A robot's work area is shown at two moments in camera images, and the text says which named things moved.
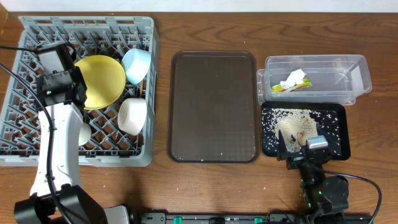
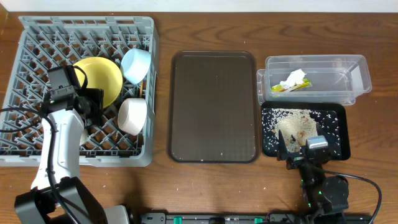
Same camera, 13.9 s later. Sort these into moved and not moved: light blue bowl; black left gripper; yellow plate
Moved: black left gripper
Not moved: light blue bowl; yellow plate
